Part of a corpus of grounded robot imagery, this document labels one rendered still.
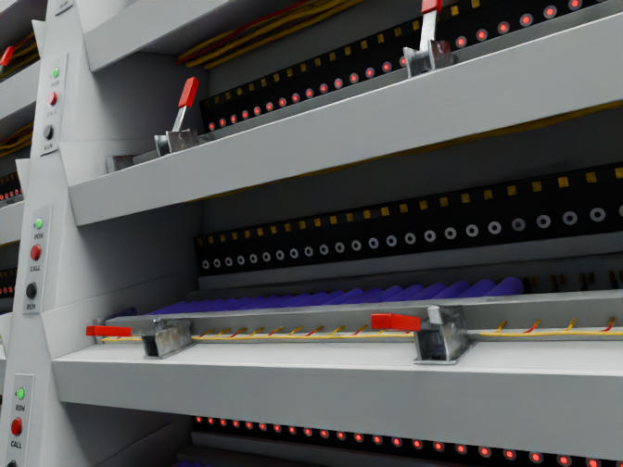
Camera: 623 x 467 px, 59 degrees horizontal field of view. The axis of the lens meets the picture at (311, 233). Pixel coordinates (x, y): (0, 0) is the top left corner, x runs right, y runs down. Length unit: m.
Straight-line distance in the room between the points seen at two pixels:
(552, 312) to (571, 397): 0.06
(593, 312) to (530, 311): 0.04
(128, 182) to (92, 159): 0.12
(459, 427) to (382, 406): 0.05
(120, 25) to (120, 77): 0.09
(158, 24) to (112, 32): 0.08
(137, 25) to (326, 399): 0.45
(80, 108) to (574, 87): 0.53
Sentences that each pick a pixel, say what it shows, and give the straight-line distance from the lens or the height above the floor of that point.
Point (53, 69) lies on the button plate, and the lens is 0.77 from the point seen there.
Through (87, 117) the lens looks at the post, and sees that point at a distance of 0.71.
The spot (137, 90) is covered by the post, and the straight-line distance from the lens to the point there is 0.76.
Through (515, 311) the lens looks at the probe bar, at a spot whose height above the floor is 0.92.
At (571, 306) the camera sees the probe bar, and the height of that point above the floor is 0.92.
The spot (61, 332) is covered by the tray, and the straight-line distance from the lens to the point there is 0.65.
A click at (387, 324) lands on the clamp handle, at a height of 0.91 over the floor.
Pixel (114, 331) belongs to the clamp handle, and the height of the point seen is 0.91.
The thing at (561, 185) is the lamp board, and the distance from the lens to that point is 0.49.
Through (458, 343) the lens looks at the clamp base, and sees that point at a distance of 0.36.
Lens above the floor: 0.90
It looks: 12 degrees up
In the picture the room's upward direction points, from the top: straight up
